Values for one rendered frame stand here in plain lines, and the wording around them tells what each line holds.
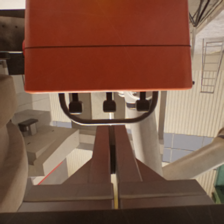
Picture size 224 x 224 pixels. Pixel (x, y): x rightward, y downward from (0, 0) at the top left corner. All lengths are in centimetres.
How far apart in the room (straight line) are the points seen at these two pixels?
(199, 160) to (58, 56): 85
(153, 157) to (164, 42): 43
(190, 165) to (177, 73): 75
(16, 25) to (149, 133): 112
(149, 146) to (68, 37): 42
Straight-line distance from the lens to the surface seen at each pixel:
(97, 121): 32
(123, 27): 18
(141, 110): 26
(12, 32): 133
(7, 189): 127
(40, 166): 303
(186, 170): 90
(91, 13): 19
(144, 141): 51
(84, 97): 360
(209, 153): 96
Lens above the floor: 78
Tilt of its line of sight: 16 degrees up
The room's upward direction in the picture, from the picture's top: 179 degrees clockwise
